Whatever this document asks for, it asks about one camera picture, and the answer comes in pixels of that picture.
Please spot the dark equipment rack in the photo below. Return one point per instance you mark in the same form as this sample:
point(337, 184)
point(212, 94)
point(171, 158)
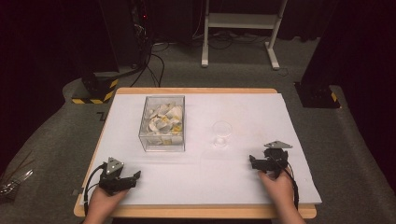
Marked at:
point(140, 31)

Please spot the white metal stand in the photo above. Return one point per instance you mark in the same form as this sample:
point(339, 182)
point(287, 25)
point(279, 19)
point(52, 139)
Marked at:
point(241, 21)

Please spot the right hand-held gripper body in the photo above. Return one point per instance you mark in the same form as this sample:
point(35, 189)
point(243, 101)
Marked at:
point(275, 160)

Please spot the clear plastic box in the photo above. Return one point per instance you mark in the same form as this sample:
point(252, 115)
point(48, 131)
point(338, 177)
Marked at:
point(162, 147)

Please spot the person's right hand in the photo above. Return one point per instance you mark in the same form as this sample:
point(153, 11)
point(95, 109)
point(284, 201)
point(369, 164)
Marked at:
point(278, 189)

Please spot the person's left hand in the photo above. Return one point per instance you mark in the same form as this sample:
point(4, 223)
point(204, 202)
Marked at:
point(104, 203)

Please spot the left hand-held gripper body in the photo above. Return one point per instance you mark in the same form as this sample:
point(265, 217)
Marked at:
point(111, 182)

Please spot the white paper sheet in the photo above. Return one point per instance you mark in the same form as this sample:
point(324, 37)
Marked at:
point(199, 177)

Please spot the pile of tea bags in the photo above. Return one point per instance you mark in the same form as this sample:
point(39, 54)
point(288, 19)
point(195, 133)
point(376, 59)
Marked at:
point(165, 121)

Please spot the black base with hazard stripes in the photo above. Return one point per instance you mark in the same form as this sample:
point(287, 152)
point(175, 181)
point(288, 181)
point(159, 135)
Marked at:
point(98, 90)

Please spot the black base with yellow tape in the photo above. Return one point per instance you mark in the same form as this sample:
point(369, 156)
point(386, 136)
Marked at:
point(317, 96)

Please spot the clear glass cup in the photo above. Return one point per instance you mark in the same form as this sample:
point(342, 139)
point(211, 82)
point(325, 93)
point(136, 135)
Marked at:
point(222, 130)

